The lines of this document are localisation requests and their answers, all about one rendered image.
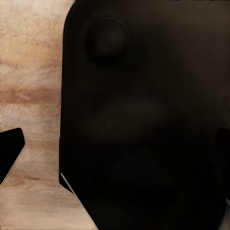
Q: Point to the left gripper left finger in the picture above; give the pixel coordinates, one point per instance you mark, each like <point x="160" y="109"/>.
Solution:
<point x="11" y="144"/>

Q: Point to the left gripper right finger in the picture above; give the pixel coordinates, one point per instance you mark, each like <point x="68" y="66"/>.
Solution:
<point x="223" y="143"/>

